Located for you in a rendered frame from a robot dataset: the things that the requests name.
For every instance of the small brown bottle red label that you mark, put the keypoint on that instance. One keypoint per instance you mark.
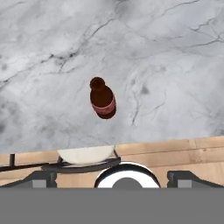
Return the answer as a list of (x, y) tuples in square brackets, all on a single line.
[(102, 99)]

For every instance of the black white round stool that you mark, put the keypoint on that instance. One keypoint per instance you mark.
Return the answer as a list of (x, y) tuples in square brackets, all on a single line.
[(127, 172)]

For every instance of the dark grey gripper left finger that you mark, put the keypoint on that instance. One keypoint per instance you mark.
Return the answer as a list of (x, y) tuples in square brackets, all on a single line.
[(43, 179)]

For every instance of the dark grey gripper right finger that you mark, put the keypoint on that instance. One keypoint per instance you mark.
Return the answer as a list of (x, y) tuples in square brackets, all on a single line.
[(180, 178)]

